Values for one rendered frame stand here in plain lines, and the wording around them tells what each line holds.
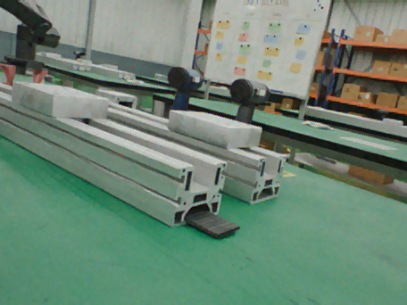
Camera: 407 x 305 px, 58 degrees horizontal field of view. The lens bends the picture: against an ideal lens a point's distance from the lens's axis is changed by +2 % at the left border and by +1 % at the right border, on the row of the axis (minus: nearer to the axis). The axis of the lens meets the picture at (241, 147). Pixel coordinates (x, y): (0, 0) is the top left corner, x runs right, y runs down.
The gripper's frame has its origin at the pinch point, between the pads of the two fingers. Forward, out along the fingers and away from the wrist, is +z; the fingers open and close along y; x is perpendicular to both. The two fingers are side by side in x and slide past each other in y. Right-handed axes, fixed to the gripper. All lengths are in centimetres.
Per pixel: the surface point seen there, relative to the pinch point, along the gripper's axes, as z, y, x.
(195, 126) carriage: -5, -7, -84
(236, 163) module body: 0, -6, -94
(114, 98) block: -2.5, 13.0, -31.1
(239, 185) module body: 3, -6, -96
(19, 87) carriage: -6, -25, -54
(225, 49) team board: -49, 281, 141
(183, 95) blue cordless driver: -8, 15, -59
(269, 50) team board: -53, 275, 78
